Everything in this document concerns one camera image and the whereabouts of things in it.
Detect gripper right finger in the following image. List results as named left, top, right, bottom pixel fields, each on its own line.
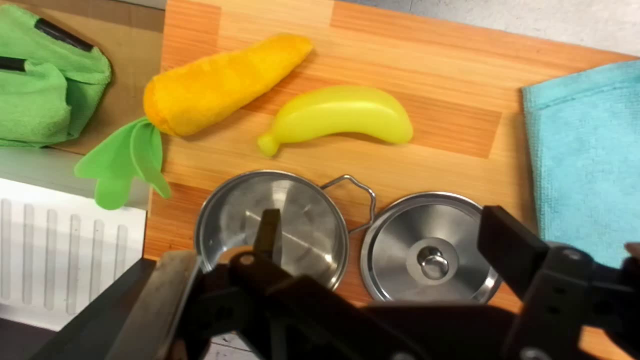
left=477, top=205, right=640, bottom=360

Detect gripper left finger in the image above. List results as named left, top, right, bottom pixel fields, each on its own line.
left=170, top=208, right=416, bottom=360

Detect brown cardboard sheet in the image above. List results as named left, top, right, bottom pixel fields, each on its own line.
left=0, top=0, right=166, bottom=156

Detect toy kitchen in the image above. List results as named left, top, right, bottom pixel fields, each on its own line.
left=142, top=0, right=640, bottom=360

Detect white ribbed panel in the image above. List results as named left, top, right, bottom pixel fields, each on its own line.
left=0, top=177, right=149, bottom=332

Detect blue cloth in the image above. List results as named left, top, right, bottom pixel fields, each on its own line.
left=521, top=60, right=640, bottom=269

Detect yellow plastic banana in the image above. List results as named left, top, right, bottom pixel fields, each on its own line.
left=257, top=84, right=415, bottom=158

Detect silver pot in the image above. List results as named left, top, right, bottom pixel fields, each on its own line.
left=194, top=170, right=377, bottom=292

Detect green cloth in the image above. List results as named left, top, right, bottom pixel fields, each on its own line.
left=0, top=4, right=113, bottom=149

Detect silver lid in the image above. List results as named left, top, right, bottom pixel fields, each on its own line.
left=359, top=191, right=503, bottom=305

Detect plush orange carrot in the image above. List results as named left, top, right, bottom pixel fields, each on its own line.
left=74, top=33, right=315, bottom=211

